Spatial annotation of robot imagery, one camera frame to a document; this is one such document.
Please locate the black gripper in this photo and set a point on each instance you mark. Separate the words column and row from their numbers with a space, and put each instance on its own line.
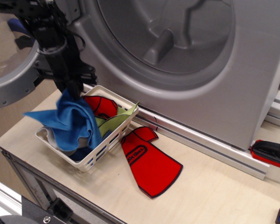
column 67, row 70

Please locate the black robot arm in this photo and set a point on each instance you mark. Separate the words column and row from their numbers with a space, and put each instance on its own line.
column 48, row 26

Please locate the white plastic laundry basket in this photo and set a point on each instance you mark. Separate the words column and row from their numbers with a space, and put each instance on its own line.
column 85, row 164

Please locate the grey toy washing machine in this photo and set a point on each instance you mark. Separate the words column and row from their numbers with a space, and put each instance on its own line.
column 210, row 65

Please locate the red felt shirt in basket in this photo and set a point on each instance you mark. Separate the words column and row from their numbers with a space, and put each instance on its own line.
column 102, row 107

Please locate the grey cloth in basket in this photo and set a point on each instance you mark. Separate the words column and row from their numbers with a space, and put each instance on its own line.
column 47, row 136

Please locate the green felt cloth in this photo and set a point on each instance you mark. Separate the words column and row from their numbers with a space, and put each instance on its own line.
column 108, row 125

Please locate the round grey washer door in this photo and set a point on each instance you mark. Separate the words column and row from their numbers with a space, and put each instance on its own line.
column 18, row 53

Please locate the dark blue cloth in basket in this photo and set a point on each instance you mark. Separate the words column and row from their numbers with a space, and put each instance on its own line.
column 80, row 153

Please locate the blue clamp behind door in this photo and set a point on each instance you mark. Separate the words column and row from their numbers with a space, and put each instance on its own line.
column 16, row 26

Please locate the red and black clamp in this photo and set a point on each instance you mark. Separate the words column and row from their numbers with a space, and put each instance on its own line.
column 265, row 151

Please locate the black bracket on table frame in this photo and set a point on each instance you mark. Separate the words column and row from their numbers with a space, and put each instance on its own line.
column 61, row 210

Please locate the grey robot base with cable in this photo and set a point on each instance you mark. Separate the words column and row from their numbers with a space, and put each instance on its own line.
column 8, row 218

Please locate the aluminium extrusion rail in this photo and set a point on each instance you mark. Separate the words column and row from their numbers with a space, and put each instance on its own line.
column 200, row 142

